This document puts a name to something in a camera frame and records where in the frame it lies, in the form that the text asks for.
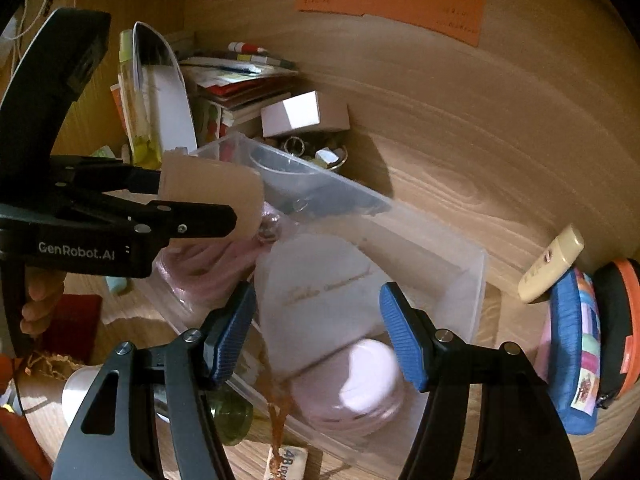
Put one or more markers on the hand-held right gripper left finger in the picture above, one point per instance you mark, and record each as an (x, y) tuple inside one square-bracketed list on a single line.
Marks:
[(232, 332)]

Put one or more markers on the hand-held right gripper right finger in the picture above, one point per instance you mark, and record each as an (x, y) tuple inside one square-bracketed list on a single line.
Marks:
[(400, 340)]

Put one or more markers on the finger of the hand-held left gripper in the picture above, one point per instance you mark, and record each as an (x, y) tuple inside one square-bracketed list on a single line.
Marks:
[(115, 176), (200, 222)]

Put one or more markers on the clear plastic storage box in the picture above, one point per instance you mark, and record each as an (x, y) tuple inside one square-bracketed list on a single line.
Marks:
[(430, 280)]

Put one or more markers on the wooden desktop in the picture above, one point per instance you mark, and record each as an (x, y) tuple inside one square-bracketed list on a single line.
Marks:
[(475, 170)]

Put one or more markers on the person's left hand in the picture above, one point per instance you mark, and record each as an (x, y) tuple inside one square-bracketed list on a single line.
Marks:
[(42, 300)]

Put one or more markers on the pink mesh scrunchie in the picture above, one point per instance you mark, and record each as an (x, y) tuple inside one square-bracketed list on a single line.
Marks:
[(200, 270)]

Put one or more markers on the pink round compact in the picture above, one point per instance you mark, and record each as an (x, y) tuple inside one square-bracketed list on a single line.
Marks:
[(365, 385)]

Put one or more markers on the yellow green spray bottle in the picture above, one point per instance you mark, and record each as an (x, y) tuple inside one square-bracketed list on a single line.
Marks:
[(134, 110)]

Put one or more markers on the red cloth pouch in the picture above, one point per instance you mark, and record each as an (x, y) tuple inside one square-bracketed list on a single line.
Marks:
[(75, 325)]

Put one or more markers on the green glass bottle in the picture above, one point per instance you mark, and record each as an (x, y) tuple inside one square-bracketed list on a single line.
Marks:
[(232, 417)]

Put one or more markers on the white round pouch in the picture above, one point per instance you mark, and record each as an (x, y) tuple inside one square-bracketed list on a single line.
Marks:
[(320, 285)]

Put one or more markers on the clear plastic bowl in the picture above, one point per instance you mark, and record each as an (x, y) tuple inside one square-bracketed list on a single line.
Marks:
[(285, 172)]

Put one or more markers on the stack of books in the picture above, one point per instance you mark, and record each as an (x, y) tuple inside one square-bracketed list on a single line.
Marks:
[(235, 90)]

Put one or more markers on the white eraser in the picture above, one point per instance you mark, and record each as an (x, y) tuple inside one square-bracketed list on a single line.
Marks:
[(287, 462)]

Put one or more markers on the small dish of trinkets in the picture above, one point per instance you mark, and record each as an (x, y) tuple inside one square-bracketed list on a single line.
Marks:
[(325, 155)]

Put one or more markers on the small white cardboard box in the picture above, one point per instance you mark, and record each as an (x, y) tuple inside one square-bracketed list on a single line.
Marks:
[(300, 112)]

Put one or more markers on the cream tube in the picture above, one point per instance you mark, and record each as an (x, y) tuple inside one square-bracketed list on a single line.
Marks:
[(547, 265)]

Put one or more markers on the blue patchwork pencil case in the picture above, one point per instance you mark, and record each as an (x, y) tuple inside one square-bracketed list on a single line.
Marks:
[(570, 340)]

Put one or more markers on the red white marker pen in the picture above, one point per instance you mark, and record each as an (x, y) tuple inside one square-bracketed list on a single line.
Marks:
[(247, 49)]

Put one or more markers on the black orange round case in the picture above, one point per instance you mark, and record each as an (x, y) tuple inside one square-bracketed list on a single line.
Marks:
[(617, 325)]

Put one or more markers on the orange paper note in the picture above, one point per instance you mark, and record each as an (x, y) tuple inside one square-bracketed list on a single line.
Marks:
[(390, 2)]

